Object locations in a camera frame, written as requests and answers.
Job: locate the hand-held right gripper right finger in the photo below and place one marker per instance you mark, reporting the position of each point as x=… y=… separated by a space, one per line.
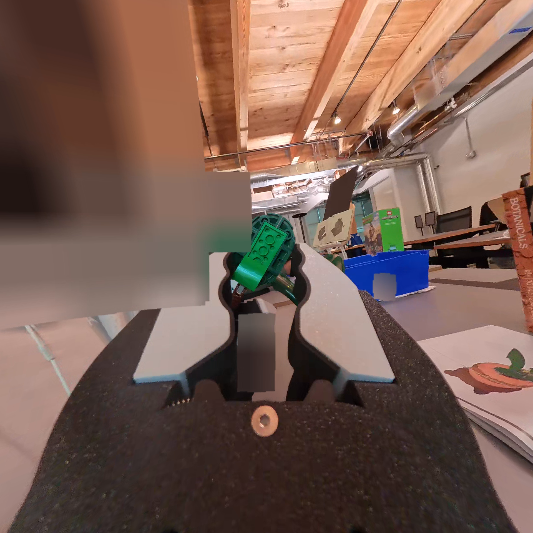
x=341 y=324

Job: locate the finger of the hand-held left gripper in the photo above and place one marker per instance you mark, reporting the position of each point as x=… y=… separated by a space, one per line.
x=266 y=305

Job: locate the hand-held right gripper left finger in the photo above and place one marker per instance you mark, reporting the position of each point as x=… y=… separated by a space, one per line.
x=179 y=341

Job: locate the long dark green toy leaf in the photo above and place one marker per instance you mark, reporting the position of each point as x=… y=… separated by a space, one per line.
x=335 y=261
x=287 y=287

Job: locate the building instruction booklet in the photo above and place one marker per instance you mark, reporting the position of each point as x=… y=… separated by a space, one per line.
x=479 y=374

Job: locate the grey desk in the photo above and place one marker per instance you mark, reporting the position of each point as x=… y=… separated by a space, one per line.
x=437 y=308

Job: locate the brown-topped office desk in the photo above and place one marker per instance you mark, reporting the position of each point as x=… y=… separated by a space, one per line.
x=458 y=239

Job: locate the white paper sheet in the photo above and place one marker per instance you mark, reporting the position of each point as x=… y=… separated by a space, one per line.
x=416 y=290

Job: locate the blue plastic bin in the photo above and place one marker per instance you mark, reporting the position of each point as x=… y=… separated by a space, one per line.
x=399 y=264

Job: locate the black floor lamp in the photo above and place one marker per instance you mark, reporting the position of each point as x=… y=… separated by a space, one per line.
x=300 y=215

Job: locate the wooden easel with board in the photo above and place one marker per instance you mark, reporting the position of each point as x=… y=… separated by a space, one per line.
x=333 y=229

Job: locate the green toy set box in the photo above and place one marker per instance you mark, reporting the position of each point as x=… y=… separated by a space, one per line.
x=387 y=229

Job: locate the black tilted panel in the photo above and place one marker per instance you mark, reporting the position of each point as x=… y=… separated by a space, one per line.
x=341 y=191

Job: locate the silver vertical pipe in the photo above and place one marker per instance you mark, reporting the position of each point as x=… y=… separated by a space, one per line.
x=429 y=183

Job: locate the black orchid toy set box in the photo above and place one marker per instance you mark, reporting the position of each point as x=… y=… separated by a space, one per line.
x=520 y=250

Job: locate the silver air duct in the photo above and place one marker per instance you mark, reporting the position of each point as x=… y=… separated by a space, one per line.
x=404 y=123

